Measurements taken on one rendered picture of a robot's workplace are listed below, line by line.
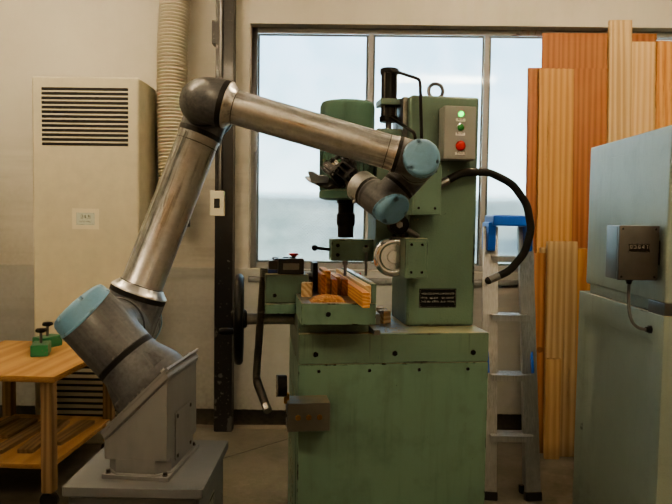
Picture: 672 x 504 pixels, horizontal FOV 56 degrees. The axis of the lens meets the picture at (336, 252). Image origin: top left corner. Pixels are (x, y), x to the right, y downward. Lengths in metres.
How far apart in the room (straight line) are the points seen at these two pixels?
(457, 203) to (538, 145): 1.43
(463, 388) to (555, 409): 1.34
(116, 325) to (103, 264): 1.77
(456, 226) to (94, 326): 1.11
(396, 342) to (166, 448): 0.75
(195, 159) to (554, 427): 2.25
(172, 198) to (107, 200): 1.60
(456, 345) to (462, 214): 0.41
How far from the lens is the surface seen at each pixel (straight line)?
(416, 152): 1.54
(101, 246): 3.31
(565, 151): 3.45
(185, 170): 1.71
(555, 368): 3.25
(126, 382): 1.53
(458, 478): 2.08
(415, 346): 1.93
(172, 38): 3.44
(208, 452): 1.69
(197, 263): 3.48
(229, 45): 3.47
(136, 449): 1.54
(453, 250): 2.04
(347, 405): 1.93
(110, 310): 1.57
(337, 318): 1.78
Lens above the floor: 1.14
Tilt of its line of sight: 3 degrees down
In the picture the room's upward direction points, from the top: 1 degrees clockwise
